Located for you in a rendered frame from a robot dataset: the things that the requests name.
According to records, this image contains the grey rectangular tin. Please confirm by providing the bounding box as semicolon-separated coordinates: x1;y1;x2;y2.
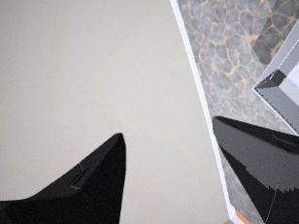
251;18;299;138

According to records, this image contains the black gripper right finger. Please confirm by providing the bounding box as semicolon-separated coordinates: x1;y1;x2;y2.
213;115;299;224

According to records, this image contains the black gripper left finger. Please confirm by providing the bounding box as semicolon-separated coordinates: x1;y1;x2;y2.
0;132;126;224

